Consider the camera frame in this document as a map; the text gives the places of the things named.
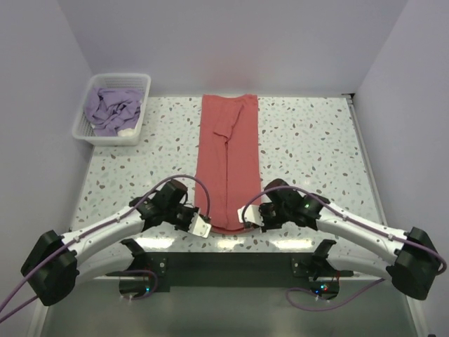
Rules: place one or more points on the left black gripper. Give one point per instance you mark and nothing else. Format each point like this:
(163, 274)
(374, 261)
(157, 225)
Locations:
(191, 210)

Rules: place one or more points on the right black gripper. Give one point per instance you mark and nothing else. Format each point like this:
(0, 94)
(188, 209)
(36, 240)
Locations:
(266, 226)

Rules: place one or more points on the salmon red t-shirt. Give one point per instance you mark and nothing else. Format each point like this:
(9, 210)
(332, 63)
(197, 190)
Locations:
(228, 159)

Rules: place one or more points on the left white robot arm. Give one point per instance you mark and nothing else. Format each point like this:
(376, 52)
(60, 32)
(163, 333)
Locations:
(59, 262)

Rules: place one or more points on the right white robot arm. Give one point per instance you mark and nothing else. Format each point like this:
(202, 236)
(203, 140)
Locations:
(408, 259)

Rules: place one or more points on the white plastic laundry basket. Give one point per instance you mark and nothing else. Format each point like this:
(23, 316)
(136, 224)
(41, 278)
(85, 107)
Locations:
(82, 130)

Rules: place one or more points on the purple t-shirt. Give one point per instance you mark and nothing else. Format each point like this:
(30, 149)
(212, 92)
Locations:
(113, 112)

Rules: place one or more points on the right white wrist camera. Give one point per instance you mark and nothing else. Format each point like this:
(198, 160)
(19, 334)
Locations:
(251, 217)

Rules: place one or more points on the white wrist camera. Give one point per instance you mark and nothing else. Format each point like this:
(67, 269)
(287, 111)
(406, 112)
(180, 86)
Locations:
(199, 227)
(251, 217)

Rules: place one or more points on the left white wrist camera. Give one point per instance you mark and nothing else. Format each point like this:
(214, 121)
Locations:
(199, 227)

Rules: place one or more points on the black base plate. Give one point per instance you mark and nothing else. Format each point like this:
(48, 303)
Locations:
(266, 270)

